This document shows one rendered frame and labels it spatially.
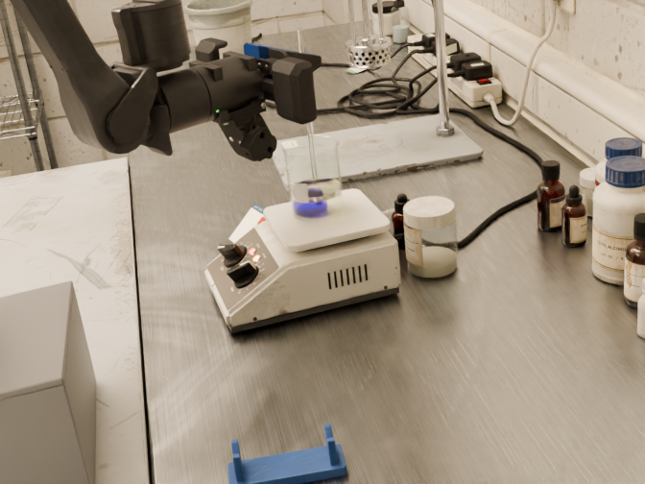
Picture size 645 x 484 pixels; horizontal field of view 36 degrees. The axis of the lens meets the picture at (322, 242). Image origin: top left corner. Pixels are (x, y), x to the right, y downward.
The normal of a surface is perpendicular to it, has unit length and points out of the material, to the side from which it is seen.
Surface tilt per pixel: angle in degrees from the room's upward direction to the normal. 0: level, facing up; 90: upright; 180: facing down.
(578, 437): 0
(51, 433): 90
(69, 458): 90
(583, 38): 90
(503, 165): 0
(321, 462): 0
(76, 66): 86
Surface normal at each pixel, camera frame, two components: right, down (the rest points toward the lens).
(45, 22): 0.60, 0.22
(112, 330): -0.11, -0.90
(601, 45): -0.97, 0.18
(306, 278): 0.29, 0.38
